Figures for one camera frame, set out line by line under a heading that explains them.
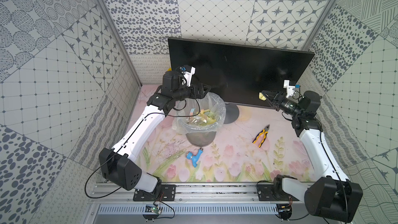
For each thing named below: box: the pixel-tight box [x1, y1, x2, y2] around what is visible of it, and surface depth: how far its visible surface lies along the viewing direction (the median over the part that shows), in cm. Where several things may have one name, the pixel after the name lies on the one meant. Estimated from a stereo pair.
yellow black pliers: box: [252, 124, 270, 148], surface depth 95 cm
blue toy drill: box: [186, 147, 204, 168], surface depth 85 cm
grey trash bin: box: [185, 131, 217, 147], surface depth 83 cm
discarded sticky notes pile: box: [186, 108, 217, 126], surface depth 86 cm
